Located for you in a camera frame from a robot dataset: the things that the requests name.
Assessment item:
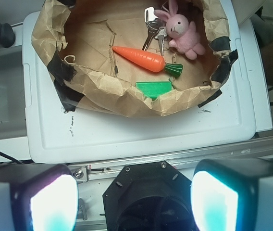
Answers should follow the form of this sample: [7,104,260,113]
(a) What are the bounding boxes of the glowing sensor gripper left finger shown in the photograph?
[0,164,78,231]

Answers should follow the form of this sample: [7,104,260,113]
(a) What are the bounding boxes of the black octagonal mount plate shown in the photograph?
[102,161,198,231]

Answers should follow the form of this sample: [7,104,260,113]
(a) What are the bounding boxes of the white plastic bin lid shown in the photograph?
[22,0,256,164]

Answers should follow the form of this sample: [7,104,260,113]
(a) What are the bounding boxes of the crumpled brown paper bag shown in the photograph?
[32,0,237,117]

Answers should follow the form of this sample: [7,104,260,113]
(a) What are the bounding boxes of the pink plush bunny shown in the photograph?
[154,0,206,60]

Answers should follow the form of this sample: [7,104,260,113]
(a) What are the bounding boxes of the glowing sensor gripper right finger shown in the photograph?
[191,158,273,231]

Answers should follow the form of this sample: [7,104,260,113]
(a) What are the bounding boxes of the aluminium extrusion rail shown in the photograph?
[68,136,273,183]

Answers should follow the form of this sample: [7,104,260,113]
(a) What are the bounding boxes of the clear plastic bin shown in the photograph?
[0,46,27,140]

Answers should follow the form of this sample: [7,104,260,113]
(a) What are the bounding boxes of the silver key bunch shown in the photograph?
[142,7,168,56]

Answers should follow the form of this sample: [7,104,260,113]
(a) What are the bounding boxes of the green plastic flat piece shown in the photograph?
[136,80,173,100]

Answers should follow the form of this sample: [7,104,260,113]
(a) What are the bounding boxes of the orange plastic toy carrot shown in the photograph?
[112,46,183,78]

